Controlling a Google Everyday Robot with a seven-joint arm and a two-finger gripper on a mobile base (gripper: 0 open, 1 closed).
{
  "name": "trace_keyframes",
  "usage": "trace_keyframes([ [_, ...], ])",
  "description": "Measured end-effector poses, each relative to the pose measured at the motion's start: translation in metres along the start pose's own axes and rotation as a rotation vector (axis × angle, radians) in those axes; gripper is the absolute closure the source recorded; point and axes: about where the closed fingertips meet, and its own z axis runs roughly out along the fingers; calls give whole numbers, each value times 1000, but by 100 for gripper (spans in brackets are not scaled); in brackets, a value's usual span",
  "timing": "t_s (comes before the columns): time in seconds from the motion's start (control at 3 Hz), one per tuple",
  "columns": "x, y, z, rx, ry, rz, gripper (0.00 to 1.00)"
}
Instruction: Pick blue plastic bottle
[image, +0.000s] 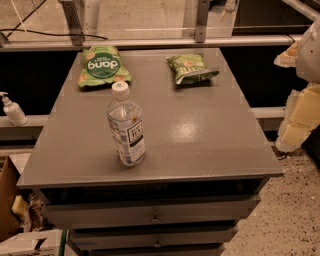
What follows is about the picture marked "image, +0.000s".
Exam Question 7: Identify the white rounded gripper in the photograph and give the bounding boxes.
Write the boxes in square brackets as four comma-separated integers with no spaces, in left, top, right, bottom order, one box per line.
[274,18,320,152]

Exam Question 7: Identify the clear plastic water bottle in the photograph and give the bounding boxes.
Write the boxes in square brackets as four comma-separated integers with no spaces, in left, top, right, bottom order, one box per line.
[107,81,145,166]

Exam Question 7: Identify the white pump dispenser bottle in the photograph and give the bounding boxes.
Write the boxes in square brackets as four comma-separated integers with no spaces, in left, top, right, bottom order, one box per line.
[0,92,28,126]

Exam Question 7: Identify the crumpled green snack bag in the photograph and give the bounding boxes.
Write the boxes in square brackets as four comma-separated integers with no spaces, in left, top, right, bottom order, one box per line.
[166,53,219,85]

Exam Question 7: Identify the grey drawer cabinet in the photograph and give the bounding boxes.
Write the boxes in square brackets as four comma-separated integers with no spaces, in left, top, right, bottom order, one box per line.
[18,48,282,256]

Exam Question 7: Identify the green dang snack bag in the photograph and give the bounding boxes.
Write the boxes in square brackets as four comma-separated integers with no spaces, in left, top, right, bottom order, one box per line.
[78,46,131,88]

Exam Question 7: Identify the white printed box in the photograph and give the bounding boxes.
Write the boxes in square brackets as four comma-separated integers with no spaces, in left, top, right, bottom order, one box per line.
[0,229,64,256]

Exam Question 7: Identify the brown cardboard box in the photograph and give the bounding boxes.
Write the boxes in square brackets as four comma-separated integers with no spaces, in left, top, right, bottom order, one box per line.
[0,157,20,241]

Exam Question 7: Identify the metal frame rail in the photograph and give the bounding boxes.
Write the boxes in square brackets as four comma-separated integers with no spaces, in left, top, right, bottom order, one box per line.
[0,34,302,52]

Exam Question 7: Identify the black cable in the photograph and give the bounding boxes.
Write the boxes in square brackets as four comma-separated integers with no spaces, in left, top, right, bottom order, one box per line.
[0,0,109,41]

